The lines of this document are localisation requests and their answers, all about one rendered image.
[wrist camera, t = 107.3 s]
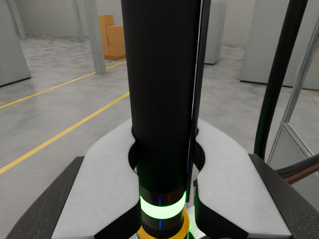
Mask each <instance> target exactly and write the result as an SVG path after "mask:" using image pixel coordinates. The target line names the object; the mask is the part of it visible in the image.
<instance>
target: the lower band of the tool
mask: <svg viewBox="0 0 319 239"><path fill-rule="evenodd" d="M188 228H189V217H188V213H187V211H186V209H185V208H184V223H183V226H182V228H181V230H180V231H179V232H178V233H177V234H176V235H175V236H173V237H171V238H168V239H183V238H184V237H185V236H186V234H187V232H188ZM137 233H138V235H139V237H140V238H141V239H157V238H154V237H152V236H150V235H149V234H147V233H146V232H145V231H144V229H143V228H142V226H141V228H140V229H139V231H138V232H137Z"/></svg>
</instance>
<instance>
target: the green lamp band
mask: <svg viewBox="0 0 319 239"><path fill-rule="evenodd" d="M185 193H186V192H185ZM184 204H185V194H184V196H183V197H182V199H181V200H180V201H179V202H177V203H176V204H174V205H171V206H168V207H156V206H153V205H150V204H148V203H147V202H145V201H144V200H143V199H142V198H141V208H142V209H143V211H144V212H145V213H147V214H148V215H149V216H151V217H154V218H158V219H166V218H170V217H173V216H175V215H176V214H178V213H179V212H180V211H181V210H182V208H183V206H184Z"/></svg>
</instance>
